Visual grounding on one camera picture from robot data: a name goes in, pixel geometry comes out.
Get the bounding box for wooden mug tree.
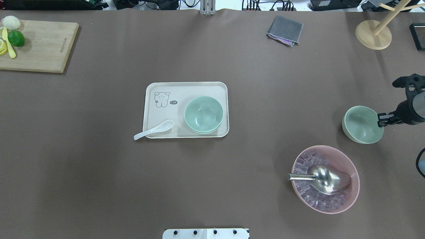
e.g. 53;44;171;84
355;0;425;50

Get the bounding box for white ceramic spoon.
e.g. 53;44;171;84
133;119;174;140

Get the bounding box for ice cubes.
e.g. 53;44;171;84
293;151;347;211

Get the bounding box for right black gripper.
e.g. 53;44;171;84
377;74;425;127

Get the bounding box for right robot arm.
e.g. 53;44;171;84
377;74;425;127

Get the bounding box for metal ice scoop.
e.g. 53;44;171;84
286;164;351;195

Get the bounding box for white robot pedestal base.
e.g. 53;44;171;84
162;228;250;239

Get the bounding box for yellow plastic knife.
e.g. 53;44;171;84
2;27;16;58

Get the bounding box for white garlic bulb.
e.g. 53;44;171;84
1;15;21;30

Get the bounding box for cream rabbit tray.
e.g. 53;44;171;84
142;81;229;139

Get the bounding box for green lime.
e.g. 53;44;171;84
8;30;25;47

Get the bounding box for lemon slice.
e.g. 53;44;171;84
0;38;8;55

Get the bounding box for pink bowl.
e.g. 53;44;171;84
291;145;360;214

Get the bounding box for wooden cutting board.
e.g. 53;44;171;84
0;20;79;74

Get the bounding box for grey folded cloth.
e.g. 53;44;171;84
267;16;304;47

